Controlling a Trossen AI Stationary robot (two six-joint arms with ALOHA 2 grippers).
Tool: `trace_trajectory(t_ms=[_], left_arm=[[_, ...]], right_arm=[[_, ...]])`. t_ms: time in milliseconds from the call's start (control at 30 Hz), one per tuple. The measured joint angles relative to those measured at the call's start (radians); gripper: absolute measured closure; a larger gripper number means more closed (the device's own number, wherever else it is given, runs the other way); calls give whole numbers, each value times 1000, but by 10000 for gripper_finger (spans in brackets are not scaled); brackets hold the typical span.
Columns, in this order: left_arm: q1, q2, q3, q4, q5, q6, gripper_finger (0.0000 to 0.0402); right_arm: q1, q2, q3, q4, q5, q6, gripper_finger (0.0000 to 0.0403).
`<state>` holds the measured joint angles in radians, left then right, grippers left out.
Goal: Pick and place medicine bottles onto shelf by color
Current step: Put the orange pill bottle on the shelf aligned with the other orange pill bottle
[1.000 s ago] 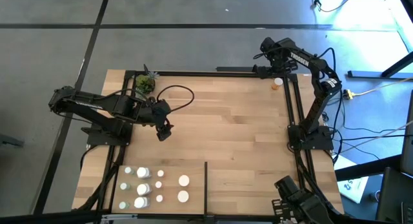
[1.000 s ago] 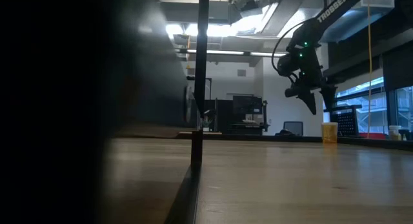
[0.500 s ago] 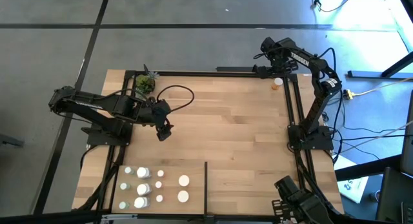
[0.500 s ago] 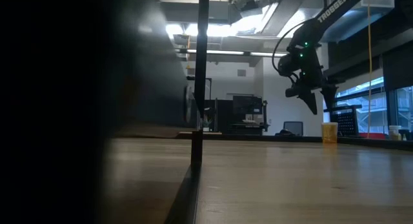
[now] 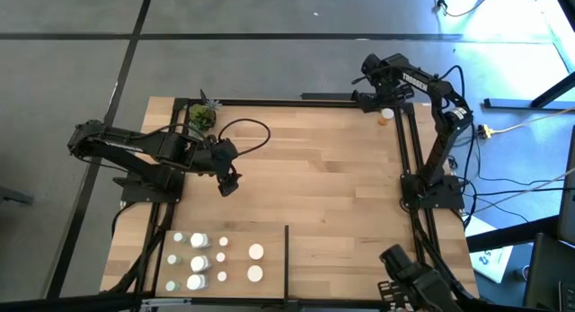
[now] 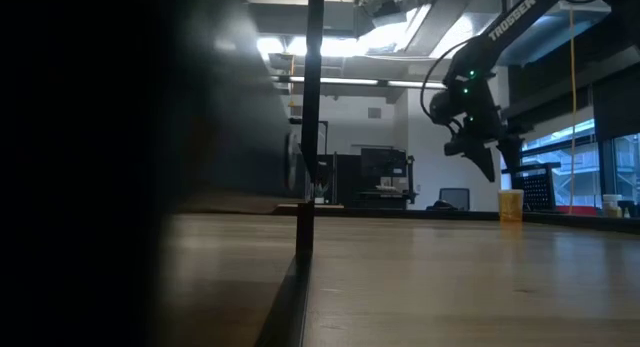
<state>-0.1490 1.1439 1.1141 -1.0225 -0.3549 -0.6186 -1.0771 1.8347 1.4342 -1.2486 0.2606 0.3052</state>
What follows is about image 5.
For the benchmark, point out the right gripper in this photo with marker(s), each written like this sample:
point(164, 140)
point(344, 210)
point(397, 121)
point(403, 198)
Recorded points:
point(382, 96)

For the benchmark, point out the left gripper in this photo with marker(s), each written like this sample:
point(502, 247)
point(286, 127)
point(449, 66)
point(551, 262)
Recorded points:
point(215, 157)

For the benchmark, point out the clear greenish plastic cup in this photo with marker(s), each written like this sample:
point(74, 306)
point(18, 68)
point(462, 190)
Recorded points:
point(173, 259)

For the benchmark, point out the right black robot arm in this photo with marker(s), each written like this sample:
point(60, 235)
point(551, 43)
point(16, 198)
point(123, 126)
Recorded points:
point(444, 123)

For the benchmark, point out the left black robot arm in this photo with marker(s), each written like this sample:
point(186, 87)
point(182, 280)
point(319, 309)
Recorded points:
point(135, 150)

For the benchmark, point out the green succulent plant in pot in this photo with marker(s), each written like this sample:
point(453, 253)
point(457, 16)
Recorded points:
point(202, 116)

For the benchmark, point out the black rectangular bar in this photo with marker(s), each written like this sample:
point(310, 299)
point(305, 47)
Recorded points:
point(328, 96)

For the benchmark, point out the black desk leg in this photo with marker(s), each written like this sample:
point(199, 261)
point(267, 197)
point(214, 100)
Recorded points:
point(507, 103)
point(512, 234)

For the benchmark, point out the white printed paper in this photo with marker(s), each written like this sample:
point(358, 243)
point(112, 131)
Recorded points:
point(489, 262)

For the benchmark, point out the grey chair base leg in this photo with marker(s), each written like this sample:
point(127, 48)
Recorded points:
point(13, 196)

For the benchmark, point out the black computer case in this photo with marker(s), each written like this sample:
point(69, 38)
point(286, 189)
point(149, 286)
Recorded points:
point(545, 267)

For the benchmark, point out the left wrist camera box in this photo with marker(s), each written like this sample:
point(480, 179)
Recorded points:
point(229, 186)

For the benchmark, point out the black aluminium table frame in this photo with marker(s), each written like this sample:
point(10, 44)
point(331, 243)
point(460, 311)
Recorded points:
point(314, 103)

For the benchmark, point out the silver aluminium bracket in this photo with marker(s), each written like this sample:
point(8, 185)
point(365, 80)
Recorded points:
point(150, 304)

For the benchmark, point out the black table-level camera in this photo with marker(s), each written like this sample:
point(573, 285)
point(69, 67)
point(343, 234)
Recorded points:
point(291, 304)

